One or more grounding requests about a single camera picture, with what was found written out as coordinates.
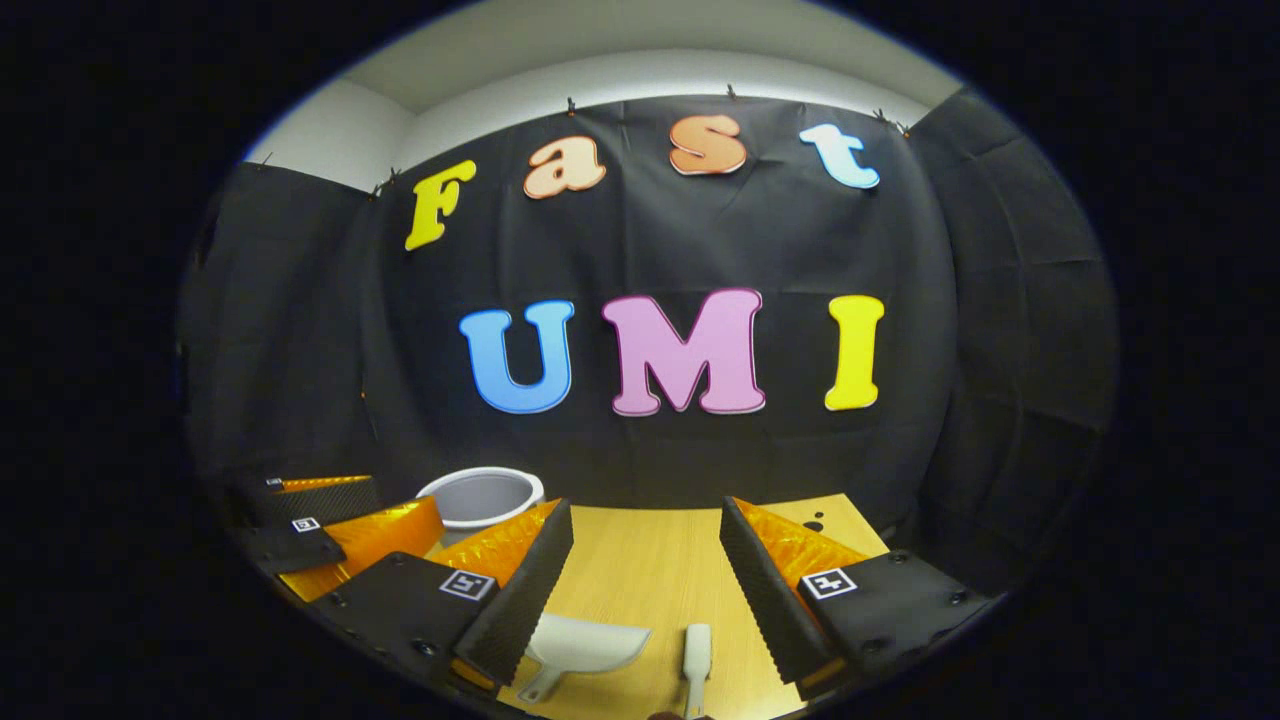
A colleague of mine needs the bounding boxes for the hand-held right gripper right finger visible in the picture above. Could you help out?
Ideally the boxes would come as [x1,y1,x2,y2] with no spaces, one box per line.
[718,495,991,686]

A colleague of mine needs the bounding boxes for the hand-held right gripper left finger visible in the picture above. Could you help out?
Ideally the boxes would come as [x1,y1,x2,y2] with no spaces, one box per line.
[310,497,575,691]

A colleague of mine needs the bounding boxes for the grey dustpan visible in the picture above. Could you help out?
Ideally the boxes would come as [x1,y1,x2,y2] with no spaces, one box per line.
[515,612,653,704]

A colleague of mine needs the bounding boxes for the grey garbage bin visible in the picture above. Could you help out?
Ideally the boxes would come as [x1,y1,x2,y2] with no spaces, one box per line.
[417,467,546,549]

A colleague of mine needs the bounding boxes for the wooden desktop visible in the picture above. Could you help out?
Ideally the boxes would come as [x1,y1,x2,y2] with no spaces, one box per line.
[425,492,891,720]

